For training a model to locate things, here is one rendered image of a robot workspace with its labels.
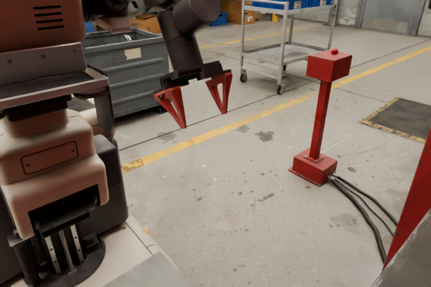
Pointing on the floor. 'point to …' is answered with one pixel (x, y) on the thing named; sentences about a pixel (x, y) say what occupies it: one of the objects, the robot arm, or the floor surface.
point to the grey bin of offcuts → (129, 66)
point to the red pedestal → (317, 65)
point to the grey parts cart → (265, 53)
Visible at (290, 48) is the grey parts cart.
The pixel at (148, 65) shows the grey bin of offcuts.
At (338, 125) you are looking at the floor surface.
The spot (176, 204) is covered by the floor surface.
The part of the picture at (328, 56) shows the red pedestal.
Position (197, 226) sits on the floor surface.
